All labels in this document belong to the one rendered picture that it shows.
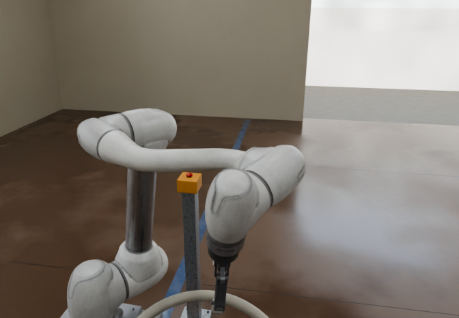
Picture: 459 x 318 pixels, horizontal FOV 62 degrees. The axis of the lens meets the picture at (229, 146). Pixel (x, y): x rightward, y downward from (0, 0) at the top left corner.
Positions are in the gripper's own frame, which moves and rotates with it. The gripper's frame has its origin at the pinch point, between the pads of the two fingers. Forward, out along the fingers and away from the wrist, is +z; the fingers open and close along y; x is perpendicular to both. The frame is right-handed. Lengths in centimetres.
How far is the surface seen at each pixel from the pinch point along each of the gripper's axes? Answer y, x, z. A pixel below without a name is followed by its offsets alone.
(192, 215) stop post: -90, -10, 89
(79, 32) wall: -621, -252, 252
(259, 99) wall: -526, 89, 305
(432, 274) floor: -107, 183, 168
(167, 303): 1.9, -13.1, 7.8
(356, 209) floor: -203, 158, 209
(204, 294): -1.1, -3.2, 7.8
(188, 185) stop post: -96, -14, 69
